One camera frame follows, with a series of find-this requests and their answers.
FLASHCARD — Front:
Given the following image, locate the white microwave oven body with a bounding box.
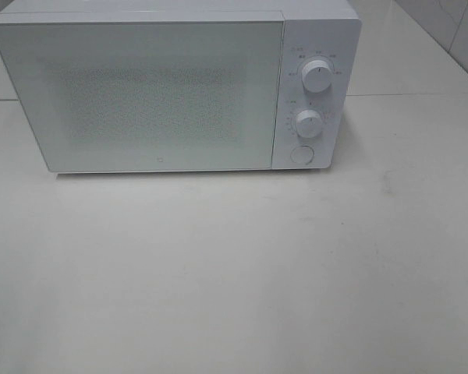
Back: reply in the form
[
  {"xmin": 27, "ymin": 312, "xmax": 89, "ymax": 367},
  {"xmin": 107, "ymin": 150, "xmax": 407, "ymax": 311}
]
[{"xmin": 0, "ymin": 1, "xmax": 362, "ymax": 172}]

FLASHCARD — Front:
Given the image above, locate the round white door button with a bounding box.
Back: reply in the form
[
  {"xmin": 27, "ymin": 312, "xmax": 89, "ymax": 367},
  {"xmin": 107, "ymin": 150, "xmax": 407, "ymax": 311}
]
[{"xmin": 290, "ymin": 146, "xmax": 314, "ymax": 165}]

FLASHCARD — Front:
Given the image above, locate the white microwave door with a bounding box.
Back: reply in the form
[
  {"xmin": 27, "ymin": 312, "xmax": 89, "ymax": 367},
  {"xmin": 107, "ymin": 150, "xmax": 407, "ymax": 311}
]
[{"xmin": 0, "ymin": 22, "xmax": 283, "ymax": 173}]

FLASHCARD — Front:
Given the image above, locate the white control knob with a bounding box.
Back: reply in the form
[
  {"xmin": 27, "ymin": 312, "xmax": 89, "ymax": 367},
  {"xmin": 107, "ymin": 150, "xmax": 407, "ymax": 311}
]
[
  {"xmin": 300, "ymin": 57, "xmax": 333, "ymax": 94},
  {"xmin": 295, "ymin": 110, "xmax": 324, "ymax": 139}
]

